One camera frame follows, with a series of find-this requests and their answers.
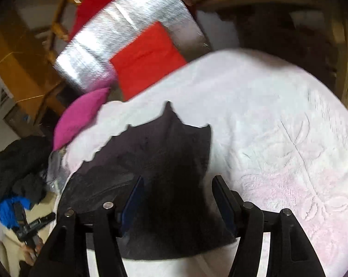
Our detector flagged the black quilted jacket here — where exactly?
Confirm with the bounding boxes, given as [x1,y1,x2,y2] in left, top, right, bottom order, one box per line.
[57,103,235,260]

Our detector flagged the person's left hand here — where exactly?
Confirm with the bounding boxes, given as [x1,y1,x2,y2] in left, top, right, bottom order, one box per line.
[21,236,44,266]

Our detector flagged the blue garment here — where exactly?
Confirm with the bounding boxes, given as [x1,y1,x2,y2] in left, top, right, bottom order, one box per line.
[0,196,32,229]

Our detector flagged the black coat pile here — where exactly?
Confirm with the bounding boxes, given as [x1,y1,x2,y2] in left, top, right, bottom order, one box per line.
[0,136,52,205]

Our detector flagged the grey folded garment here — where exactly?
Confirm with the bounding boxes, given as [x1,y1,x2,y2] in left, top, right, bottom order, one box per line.
[45,150,69,194]

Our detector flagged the white pink bed quilt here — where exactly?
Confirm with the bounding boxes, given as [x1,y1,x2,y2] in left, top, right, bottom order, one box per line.
[63,49,348,276]

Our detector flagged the magenta pillow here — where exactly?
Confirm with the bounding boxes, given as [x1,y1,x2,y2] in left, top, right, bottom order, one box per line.
[53,87,110,151]

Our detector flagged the wooden cabinet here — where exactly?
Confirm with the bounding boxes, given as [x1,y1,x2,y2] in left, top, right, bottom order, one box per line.
[0,29,65,121]

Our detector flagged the silver foil headboard panel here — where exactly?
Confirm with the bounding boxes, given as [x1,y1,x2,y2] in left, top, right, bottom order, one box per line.
[54,0,210,93]

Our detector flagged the wooden stair railing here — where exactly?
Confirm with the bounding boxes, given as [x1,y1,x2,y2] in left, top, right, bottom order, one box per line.
[44,0,82,65]

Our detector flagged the red square cushion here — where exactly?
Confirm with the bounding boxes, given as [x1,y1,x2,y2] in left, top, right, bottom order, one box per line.
[110,22,186,101]

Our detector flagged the wooden bench table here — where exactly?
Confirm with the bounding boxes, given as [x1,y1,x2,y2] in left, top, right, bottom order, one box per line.
[196,0,348,110]

